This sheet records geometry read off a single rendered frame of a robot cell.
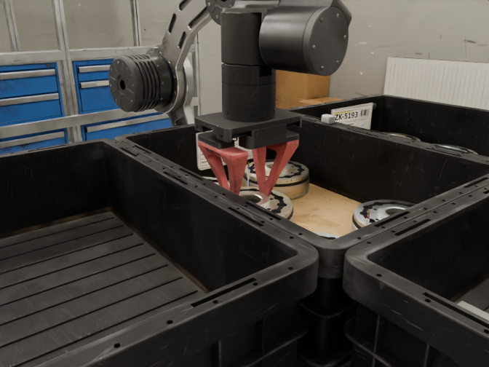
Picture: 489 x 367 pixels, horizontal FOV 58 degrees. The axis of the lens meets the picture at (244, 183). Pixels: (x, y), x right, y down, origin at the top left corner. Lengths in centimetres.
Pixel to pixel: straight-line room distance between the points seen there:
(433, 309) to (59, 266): 38
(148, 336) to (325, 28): 28
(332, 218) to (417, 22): 343
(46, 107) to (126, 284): 197
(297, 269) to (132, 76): 119
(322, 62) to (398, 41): 364
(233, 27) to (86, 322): 30
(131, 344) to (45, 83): 219
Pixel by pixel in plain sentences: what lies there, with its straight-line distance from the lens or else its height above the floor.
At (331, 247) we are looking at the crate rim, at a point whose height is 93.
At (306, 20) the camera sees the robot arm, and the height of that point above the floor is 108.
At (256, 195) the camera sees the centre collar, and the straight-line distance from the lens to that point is 52.
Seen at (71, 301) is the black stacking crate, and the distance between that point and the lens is 46.
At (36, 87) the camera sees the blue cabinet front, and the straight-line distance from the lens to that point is 237.
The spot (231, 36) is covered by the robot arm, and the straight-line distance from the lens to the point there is 44.
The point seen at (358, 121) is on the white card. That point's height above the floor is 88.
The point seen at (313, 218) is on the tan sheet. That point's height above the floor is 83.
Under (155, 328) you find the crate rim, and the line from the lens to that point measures 24.
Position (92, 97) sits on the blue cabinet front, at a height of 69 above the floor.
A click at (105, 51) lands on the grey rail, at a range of 248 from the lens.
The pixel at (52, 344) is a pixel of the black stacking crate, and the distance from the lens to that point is 42.
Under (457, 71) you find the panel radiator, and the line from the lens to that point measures 372.
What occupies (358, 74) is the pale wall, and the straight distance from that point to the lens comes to 422.
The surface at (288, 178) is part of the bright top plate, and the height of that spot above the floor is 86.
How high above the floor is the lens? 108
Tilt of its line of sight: 21 degrees down
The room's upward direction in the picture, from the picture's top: straight up
